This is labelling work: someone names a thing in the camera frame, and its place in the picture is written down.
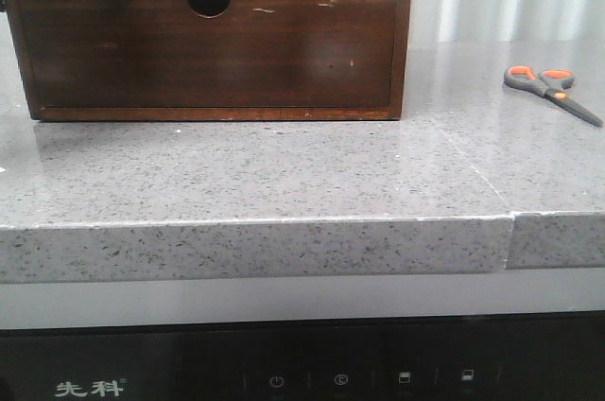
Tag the grey orange scissors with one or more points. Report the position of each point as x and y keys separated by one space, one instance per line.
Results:
x=550 y=85

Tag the dark wooden drawer cabinet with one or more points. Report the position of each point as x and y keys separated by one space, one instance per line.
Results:
x=211 y=8

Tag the black built-in appliance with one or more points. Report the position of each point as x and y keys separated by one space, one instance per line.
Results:
x=552 y=356

